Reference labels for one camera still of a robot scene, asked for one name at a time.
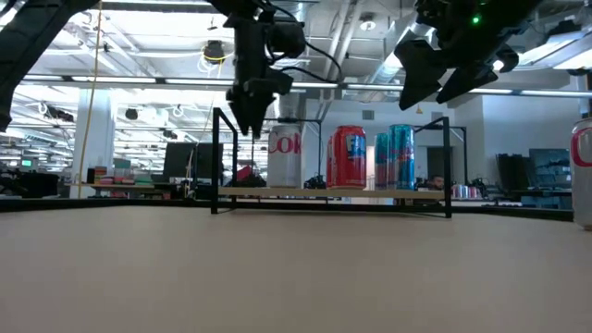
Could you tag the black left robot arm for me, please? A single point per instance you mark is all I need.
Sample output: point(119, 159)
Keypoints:
point(32, 41)

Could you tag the silver Diet Coke can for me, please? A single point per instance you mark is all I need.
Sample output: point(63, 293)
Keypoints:
point(284, 162)
point(583, 194)

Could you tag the distant desk with boxes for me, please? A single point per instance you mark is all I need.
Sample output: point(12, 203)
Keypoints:
point(106, 185)

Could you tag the blue wall screen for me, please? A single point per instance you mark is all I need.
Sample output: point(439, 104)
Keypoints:
point(550, 171)

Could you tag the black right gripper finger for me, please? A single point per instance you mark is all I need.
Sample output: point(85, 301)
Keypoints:
point(418, 69)
point(467, 83)

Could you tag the slanted silver ventilation duct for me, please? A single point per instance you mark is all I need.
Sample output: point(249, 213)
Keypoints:
point(384, 74)

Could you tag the long ceiling light rail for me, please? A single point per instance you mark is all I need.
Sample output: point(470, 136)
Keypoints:
point(194, 81)

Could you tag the black computer monitor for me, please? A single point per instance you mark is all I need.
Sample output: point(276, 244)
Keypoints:
point(185, 159)

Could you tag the black ceiling dome device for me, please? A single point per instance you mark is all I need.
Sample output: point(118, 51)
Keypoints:
point(214, 52)

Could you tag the person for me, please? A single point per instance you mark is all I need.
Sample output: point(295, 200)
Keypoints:
point(435, 181)
point(245, 175)

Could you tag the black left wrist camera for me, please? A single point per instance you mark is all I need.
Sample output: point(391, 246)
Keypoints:
point(287, 39)

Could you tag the red Fanta strawberry can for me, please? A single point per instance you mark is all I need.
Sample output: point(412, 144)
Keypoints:
point(349, 162)
point(329, 162)

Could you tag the black aluminium rig frame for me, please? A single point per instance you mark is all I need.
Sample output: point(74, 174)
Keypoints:
point(92, 203)

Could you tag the blue silver Red Bull can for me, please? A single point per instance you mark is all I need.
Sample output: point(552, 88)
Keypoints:
point(402, 157)
point(382, 162)

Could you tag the black frame wooden shelf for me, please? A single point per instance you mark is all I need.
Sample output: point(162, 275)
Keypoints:
point(324, 193)

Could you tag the green exit sign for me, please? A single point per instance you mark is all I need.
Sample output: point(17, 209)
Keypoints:
point(26, 163)

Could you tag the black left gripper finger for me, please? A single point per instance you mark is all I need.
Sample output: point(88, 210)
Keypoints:
point(244, 113)
point(260, 111)

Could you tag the white building column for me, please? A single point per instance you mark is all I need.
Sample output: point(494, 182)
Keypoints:
point(99, 152)

